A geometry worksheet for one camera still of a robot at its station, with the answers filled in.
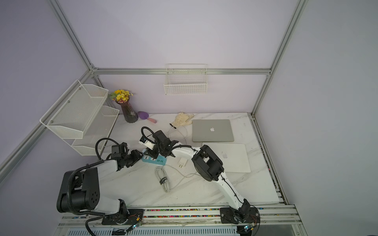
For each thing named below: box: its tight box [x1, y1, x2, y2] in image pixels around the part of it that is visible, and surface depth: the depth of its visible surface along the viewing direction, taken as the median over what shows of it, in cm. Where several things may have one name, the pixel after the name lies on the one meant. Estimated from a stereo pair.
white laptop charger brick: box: [178, 157, 188, 168], surface depth 93 cm
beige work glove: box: [171, 111, 195, 128], surface depth 117 cm
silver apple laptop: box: [191, 118, 235, 143], surface depth 113 cm
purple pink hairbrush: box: [137, 111, 158, 124], surface depth 121 cm
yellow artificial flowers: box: [109, 89, 134, 104], surface depth 100 cm
